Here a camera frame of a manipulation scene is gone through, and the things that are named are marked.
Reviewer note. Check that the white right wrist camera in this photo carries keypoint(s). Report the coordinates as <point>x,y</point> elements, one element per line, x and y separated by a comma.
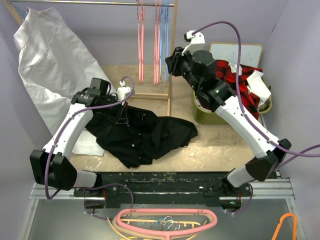
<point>195,42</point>

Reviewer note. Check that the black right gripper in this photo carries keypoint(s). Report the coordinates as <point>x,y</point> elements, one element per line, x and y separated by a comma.
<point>174,60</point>

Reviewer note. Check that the blue hanger on rack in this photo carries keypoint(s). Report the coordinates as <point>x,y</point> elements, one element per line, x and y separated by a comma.
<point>164,39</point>

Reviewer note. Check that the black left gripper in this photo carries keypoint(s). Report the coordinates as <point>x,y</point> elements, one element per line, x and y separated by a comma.
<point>122,118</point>

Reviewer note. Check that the black button shirt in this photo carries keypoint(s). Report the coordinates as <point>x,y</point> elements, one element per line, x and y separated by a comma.
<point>145,138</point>

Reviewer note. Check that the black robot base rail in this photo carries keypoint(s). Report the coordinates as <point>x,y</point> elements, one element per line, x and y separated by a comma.
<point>163,188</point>

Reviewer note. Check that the red black plaid shirt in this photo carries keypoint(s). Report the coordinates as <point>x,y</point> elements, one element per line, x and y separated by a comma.
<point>249,100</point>

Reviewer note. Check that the blue hanger under white shirt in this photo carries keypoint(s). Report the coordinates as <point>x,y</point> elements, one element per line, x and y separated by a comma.
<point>17,12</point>

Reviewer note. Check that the wooden clothes rack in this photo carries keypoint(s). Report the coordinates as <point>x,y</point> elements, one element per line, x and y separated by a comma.
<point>141,96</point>

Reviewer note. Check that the olive green laundry basket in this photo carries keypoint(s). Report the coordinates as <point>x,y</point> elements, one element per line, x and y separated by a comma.
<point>204,116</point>

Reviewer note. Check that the white cloth in basket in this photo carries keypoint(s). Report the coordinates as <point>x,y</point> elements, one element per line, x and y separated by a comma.
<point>257,86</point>

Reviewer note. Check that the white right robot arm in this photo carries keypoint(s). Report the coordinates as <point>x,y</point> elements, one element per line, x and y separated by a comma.
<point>201,72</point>

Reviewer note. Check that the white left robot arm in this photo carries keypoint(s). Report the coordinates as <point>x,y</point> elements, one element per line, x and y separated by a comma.
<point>51,165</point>

